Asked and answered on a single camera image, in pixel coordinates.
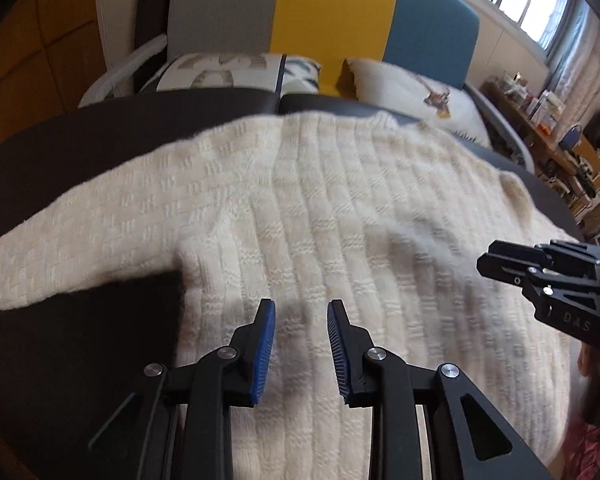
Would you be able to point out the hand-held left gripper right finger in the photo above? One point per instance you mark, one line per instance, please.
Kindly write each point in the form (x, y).
(339, 350)

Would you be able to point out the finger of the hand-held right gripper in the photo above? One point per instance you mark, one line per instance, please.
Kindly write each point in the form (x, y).
(505, 270)
(517, 251)

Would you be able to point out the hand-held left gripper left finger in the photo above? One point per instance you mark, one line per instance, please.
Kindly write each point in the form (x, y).
(264, 350)

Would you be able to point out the cream knit sweater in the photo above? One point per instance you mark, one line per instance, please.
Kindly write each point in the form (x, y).
(330, 210)

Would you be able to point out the pink patterned clothing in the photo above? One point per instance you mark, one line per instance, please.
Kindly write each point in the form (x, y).
(597, 440)

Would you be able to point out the cluttered wooden shelf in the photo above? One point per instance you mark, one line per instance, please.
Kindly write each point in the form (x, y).
(545, 130)

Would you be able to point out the white deer print pillow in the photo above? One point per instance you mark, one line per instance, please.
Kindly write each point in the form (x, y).
(395, 85)

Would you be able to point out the light grey curtain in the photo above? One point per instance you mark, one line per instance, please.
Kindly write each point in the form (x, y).
(575, 45)

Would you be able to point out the geometric print pillow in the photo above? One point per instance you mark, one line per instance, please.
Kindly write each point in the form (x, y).
(215, 72)

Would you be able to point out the grey yellow blue sofa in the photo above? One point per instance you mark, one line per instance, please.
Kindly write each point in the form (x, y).
(330, 20)

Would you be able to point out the black upright stand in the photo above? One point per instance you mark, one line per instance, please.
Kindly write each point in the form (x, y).
(152, 10)

